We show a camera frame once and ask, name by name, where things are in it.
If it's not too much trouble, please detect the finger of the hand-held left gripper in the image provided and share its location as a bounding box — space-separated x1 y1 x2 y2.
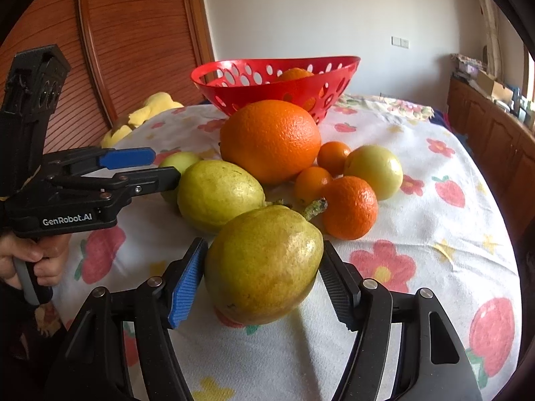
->
53 166 181 209
42 146 157 177

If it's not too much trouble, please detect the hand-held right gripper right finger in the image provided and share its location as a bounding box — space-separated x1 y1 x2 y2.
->
318 240 483 401

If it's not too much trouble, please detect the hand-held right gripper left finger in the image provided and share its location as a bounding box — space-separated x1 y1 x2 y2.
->
44 237 210 401

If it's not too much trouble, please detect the green lime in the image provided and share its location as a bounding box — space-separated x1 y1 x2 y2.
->
343 144 404 201
159 151 203 205

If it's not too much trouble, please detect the green-yellow lemon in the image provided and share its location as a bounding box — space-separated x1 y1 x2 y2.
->
177 159 267 235

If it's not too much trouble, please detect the yellow-green pear with stem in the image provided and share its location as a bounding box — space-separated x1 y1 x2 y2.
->
205 197 329 326

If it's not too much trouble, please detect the medium mandarin orange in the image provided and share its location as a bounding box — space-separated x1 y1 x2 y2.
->
321 176 379 241

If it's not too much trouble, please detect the small tangerine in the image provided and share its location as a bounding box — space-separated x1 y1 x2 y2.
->
317 141 352 177
294 166 334 203

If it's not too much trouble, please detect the large orange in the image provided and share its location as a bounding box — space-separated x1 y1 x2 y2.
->
220 99 322 185

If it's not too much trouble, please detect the red perforated plastic basket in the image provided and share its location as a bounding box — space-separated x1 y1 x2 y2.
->
191 55 361 125

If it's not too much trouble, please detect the person's left forearm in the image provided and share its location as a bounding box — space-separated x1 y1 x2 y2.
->
0 276 63 401

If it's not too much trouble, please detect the person's left hand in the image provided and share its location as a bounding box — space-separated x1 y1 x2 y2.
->
0 232 72 291

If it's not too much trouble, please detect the yellow plush toy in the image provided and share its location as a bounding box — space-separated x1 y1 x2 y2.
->
100 92 185 149

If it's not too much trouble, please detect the white floral strawberry blanket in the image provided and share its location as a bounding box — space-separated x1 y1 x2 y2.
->
33 94 523 401

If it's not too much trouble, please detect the wooden headboard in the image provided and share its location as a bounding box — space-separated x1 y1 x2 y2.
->
0 0 216 155

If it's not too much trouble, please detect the patterned floral quilt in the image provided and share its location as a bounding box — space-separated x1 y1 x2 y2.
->
338 93 435 122

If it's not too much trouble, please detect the dark blue blanket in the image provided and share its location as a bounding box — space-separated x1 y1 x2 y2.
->
430 108 454 132

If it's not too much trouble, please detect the wooden cabinet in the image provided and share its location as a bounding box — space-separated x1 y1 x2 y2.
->
446 76 535 226

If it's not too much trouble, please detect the cardboard box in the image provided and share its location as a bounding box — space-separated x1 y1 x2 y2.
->
476 69 513 101

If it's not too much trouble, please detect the folded floral cloth stack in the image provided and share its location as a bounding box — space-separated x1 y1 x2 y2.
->
450 53 486 80

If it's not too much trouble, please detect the window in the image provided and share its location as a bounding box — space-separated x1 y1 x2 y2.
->
522 46 535 107

